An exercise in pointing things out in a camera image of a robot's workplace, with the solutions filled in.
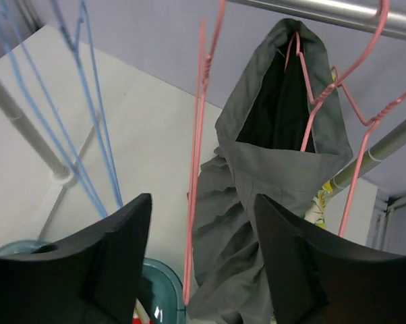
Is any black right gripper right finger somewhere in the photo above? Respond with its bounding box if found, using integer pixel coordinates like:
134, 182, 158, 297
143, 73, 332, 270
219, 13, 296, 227
254, 194, 406, 323

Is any grey skirt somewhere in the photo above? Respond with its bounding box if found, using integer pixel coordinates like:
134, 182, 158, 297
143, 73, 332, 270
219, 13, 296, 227
187, 18, 352, 323

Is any pink hanger with grey skirt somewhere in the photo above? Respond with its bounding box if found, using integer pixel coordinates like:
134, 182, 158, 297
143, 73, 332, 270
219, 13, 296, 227
284, 31, 324, 152

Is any silver clothes rack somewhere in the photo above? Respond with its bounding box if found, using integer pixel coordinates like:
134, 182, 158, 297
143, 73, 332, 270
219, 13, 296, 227
0, 0, 406, 244

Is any pink hanger with poppy skirt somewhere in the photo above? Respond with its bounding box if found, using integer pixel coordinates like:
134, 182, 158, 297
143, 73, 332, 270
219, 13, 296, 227
183, 1, 226, 305

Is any lemon print skirt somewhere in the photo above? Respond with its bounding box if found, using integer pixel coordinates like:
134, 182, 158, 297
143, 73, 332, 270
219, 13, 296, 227
305, 182, 333, 229

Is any teal plastic basin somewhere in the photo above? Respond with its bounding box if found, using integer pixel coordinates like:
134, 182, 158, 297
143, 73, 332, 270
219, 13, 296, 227
0, 240, 187, 323

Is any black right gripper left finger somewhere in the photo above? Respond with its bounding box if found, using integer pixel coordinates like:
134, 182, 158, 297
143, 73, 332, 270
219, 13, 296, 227
0, 193, 152, 323

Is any red poppy print skirt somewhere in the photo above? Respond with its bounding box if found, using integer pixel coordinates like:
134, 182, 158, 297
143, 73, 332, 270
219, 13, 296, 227
132, 299, 153, 324

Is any pink hanger with lemon skirt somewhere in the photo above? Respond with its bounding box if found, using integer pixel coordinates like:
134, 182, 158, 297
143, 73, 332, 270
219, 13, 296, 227
333, 0, 406, 237

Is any blue wire hanger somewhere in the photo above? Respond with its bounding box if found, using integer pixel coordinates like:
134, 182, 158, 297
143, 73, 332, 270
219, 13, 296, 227
51, 1, 123, 208
0, 1, 107, 218

